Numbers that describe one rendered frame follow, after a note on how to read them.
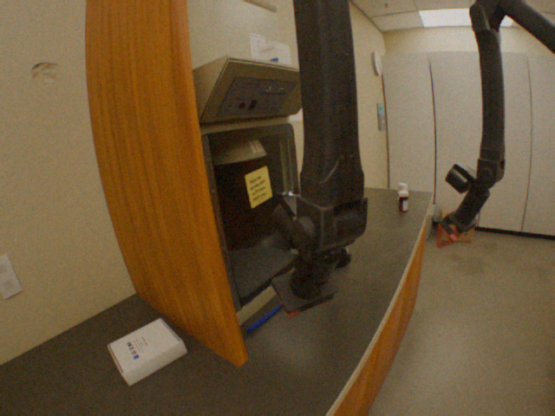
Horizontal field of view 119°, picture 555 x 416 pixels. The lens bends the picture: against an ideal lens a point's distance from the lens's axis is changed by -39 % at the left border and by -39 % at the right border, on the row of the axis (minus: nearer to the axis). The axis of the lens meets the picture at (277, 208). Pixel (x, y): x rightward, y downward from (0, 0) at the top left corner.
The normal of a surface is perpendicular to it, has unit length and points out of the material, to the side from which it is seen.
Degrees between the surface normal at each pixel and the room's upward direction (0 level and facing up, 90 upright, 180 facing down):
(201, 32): 90
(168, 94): 90
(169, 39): 90
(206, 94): 90
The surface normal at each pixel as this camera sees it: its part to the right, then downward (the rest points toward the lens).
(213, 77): -0.59, 0.31
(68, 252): 0.80, 0.10
